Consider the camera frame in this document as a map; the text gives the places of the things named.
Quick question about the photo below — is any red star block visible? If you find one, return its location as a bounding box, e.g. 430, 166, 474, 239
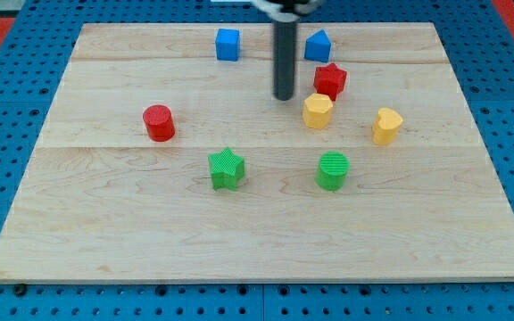
313, 63, 348, 102

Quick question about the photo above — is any light wooden board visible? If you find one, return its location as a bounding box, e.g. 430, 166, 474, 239
0, 22, 514, 284

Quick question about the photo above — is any yellow hexagon block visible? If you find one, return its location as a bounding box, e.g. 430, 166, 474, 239
303, 93, 334, 129

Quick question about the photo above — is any yellow heart block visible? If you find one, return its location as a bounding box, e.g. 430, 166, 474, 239
372, 107, 403, 145

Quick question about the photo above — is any green cylinder block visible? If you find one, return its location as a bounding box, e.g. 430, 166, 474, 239
315, 151, 350, 191

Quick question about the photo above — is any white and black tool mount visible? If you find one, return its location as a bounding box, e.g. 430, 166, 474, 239
251, 0, 325, 18

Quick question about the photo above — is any blue cube block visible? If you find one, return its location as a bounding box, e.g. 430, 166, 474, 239
214, 29, 241, 62

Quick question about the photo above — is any red cylinder block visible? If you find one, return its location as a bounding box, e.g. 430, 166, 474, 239
143, 104, 176, 142

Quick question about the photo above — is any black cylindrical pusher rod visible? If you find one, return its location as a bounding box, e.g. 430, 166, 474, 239
272, 14, 298, 101

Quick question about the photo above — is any green star block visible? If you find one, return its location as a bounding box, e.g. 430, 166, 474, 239
208, 147, 245, 191

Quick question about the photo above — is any blue triangular prism block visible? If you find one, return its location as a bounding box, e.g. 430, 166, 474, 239
303, 29, 332, 62

